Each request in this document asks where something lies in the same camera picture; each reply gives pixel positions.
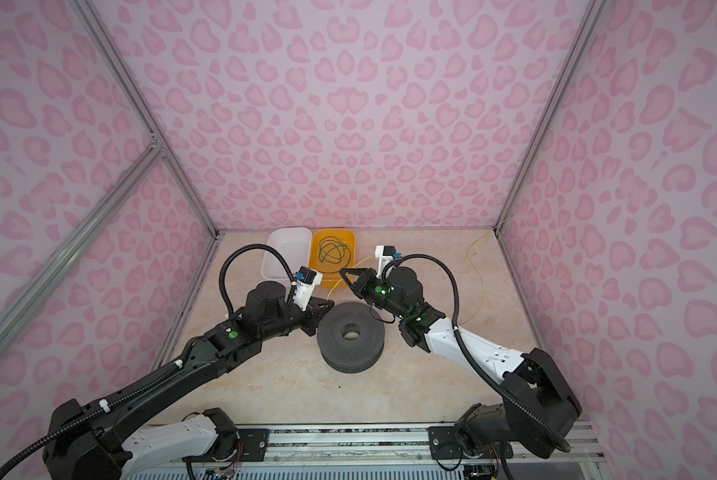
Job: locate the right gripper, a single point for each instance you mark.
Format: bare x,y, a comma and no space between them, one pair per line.
366,283

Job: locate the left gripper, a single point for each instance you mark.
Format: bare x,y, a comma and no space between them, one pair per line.
315,310

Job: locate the dark grey cable spool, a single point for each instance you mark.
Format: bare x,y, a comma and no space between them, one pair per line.
350,339

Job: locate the white plastic tray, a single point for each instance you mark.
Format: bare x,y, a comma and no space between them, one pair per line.
294,245

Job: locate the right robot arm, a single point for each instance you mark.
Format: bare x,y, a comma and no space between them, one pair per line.
538,408

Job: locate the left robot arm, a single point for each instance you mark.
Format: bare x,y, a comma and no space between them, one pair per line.
88,440

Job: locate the yellow plastic tray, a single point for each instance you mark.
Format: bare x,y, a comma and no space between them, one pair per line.
332,250

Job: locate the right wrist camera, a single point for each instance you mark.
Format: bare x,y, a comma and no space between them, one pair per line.
385,254

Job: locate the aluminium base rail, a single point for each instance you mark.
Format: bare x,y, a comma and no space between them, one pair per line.
386,451

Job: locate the aluminium diagonal frame bar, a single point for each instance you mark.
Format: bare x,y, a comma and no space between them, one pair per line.
21,311

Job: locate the aluminium frame post left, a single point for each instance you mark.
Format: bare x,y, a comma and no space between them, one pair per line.
90,18

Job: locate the aluminium frame post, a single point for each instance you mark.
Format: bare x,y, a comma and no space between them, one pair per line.
90,18
595,13

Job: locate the aluminium frame post right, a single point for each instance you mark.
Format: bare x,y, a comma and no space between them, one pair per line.
595,13

